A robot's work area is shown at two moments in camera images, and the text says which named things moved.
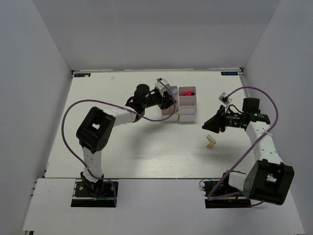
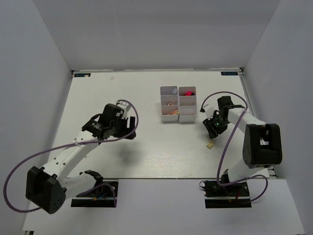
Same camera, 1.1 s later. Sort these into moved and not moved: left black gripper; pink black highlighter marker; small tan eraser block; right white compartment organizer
Moved: left black gripper
Not moved: small tan eraser block; pink black highlighter marker; right white compartment organizer
